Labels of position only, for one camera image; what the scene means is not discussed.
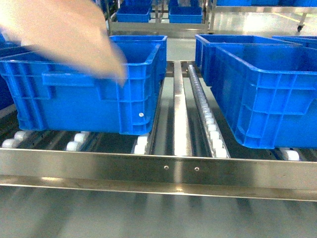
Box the beige plastic scoop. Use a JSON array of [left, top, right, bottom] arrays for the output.
[[0, 0, 128, 86]]

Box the stainless steel shelf rack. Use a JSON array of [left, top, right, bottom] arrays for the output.
[[0, 0, 317, 201]]

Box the blue tray behind right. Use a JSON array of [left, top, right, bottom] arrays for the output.
[[195, 34, 303, 87]]

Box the blue plastic tray left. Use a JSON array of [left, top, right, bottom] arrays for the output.
[[0, 42, 160, 135]]

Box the blue plastic tray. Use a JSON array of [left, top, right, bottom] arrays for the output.
[[0, 42, 160, 135], [211, 45, 317, 149]]

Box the blue plastic tray right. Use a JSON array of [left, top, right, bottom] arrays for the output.
[[211, 45, 317, 149]]

